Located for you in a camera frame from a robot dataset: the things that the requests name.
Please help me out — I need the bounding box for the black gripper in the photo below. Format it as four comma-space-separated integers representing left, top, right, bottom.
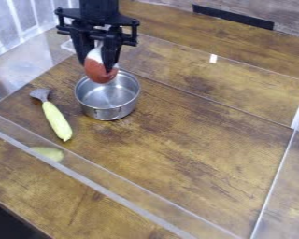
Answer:
55, 0, 141, 73

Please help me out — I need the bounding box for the red and white toy mushroom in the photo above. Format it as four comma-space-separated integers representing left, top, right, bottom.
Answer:
85, 43, 119, 84

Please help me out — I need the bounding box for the clear acrylic right barrier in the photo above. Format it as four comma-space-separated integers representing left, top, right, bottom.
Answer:
252, 106, 299, 239

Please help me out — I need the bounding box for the yellow toy corn cob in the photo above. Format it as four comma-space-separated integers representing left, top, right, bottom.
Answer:
30, 89, 73, 142

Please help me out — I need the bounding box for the clear acrylic barrier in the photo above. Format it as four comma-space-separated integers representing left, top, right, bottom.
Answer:
252, 106, 299, 239
0, 116, 241, 239

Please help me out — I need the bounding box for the clear acrylic front barrier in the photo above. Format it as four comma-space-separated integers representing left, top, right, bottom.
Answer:
0, 116, 241, 239

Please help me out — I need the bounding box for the black strip on table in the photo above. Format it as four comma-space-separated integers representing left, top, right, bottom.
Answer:
193, 4, 275, 31

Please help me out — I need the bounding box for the silver metal pot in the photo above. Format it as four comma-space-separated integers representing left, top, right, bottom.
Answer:
75, 70, 141, 120

